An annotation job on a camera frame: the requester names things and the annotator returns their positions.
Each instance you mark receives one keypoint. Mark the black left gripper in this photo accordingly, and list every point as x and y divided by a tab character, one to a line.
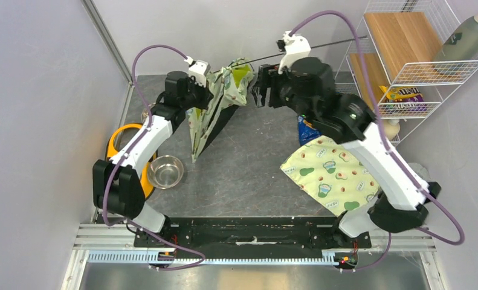
206	96

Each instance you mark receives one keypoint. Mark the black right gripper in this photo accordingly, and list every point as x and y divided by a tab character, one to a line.
268	77

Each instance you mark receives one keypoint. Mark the green avocado-print pet tent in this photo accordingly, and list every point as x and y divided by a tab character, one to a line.
230	87

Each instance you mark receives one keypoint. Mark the long black tent pole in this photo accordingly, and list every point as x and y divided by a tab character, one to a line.
296	50

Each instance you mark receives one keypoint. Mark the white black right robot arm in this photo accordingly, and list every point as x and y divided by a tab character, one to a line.
401	202

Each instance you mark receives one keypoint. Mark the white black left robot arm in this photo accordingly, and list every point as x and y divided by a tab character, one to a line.
116	181

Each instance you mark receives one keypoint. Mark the steel pet bowl far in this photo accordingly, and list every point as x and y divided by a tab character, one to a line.
145	114

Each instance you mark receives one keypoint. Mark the steel pet bowl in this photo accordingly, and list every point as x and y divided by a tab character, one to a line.
145	114
165	172

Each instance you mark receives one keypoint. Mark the steel pet bowl near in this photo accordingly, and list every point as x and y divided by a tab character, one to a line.
165	172

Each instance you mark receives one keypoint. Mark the green avocado-print tent mat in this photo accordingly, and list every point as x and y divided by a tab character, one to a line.
331	175

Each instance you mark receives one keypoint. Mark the blue Doritos chip bag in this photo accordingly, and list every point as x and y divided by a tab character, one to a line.
306	132

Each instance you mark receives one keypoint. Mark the orange double bowl holder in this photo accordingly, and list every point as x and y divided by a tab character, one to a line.
138	153

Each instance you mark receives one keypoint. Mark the yellow M&M's candy bag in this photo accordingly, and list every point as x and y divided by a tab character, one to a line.
402	94

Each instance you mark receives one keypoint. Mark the beige lotion bottle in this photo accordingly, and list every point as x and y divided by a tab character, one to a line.
391	128

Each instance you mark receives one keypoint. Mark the green bottle with beige cap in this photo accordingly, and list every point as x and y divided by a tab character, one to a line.
462	44

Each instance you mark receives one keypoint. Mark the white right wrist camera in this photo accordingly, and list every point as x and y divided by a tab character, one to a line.
283	45

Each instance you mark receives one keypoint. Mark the white wire shelf rack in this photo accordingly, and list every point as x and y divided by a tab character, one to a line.
402	39

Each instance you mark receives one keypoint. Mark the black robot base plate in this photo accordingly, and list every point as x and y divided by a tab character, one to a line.
196	232

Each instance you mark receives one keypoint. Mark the aluminium rail with cable comb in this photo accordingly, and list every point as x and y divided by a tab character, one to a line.
118	245

